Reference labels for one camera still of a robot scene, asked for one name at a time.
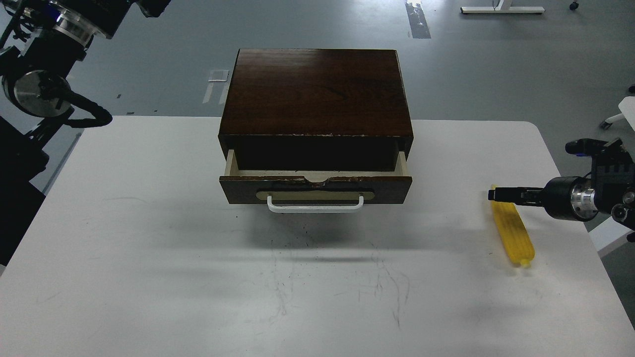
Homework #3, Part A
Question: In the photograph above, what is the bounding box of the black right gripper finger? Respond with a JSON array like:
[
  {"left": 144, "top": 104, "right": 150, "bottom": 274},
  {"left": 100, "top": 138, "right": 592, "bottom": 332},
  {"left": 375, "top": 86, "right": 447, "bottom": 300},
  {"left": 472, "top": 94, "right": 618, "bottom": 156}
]
[{"left": 488, "top": 187, "right": 543, "bottom": 206}]

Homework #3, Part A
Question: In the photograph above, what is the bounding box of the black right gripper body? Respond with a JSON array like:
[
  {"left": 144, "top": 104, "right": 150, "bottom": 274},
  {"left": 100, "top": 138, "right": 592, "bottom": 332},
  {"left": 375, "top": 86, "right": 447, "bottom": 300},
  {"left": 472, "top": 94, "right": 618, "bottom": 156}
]
[{"left": 542, "top": 177, "right": 598, "bottom": 222}]

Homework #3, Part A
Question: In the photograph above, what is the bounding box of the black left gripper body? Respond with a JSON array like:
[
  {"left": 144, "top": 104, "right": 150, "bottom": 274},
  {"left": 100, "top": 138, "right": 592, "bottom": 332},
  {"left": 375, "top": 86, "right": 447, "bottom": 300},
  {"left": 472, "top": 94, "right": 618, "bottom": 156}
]
[{"left": 49, "top": 0, "right": 170, "bottom": 40}]

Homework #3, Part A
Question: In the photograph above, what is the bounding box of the yellow toy corn cob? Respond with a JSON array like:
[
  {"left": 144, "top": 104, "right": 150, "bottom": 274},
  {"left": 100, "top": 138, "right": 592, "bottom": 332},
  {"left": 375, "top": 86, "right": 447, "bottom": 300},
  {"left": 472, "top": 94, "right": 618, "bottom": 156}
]
[{"left": 491, "top": 200, "right": 535, "bottom": 268}]

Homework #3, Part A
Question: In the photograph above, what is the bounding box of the wooden drawer with white handle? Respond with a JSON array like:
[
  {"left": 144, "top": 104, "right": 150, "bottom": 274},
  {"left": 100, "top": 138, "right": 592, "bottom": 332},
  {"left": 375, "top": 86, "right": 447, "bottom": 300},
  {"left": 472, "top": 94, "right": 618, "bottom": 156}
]
[{"left": 219, "top": 150, "right": 413, "bottom": 213}]

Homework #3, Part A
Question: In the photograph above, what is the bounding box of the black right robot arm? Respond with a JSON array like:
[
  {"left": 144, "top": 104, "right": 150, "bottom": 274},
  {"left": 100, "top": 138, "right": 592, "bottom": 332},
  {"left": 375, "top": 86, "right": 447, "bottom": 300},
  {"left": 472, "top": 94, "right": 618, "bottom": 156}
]
[{"left": 488, "top": 138, "right": 635, "bottom": 231}]

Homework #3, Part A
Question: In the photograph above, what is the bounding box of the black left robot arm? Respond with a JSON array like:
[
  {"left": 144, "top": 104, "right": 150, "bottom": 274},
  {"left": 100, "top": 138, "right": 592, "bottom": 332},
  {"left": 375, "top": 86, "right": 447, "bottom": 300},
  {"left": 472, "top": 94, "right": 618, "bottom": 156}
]
[{"left": 0, "top": 0, "right": 133, "bottom": 267}]

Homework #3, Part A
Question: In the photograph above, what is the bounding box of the white desk leg base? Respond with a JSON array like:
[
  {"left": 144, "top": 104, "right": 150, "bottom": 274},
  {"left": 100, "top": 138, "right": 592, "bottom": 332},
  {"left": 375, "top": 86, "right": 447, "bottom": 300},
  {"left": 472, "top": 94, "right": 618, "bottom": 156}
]
[{"left": 460, "top": 0, "right": 546, "bottom": 14}]

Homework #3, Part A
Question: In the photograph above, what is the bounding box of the dark wooden cabinet box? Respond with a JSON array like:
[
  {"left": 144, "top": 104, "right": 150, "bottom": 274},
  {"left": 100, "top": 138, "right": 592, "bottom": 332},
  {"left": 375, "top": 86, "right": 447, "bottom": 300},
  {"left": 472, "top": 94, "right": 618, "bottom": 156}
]
[{"left": 218, "top": 48, "right": 414, "bottom": 172}]

